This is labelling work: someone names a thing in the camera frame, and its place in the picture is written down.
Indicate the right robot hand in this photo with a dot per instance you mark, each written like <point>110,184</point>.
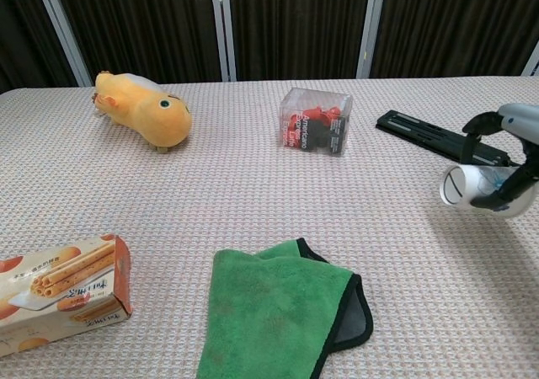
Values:
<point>520,120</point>

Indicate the white floral paper cup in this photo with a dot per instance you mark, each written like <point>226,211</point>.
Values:
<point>467,185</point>

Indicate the black folding stand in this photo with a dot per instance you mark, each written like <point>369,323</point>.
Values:
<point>425,132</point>

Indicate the clear box of coffee capsules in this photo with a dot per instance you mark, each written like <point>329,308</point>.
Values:
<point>316,126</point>

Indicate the checkered tablecloth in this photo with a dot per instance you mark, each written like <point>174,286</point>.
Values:
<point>269,193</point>

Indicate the green microfiber cloth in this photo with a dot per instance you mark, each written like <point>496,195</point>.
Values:
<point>269,311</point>

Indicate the orange plush toy animal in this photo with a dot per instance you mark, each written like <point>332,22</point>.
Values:
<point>143,109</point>

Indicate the egg roll biscuit box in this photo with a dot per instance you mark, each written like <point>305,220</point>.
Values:
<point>59,290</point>

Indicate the white partition frame post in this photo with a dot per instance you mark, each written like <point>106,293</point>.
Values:
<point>63,25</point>
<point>532,63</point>
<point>370,25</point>
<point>223,25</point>

